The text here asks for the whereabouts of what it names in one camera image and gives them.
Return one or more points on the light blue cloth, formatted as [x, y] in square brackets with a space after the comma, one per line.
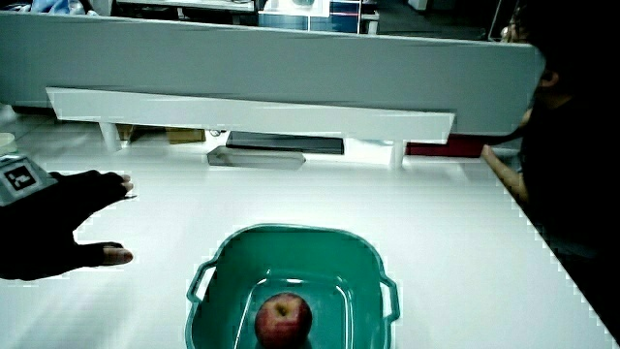
[53, 6]

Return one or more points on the black flat tablet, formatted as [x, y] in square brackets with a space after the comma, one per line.
[286, 143]

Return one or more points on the white shelf riser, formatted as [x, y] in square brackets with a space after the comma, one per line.
[252, 116]

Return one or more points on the red flat box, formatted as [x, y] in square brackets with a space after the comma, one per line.
[445, 147]

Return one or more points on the teal plastic basin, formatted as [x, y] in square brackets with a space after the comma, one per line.
[300, 257]

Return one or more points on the blue and white box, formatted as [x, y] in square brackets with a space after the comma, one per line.
[310, 17]

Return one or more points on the person's left hand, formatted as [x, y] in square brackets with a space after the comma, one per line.
[43, 232]

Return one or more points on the another person's forearm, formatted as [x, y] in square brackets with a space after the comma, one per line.
[506, 175]

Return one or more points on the red apple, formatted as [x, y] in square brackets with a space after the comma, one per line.
[283, 322]

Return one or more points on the grey partition panel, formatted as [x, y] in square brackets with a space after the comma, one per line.
[271, 63]

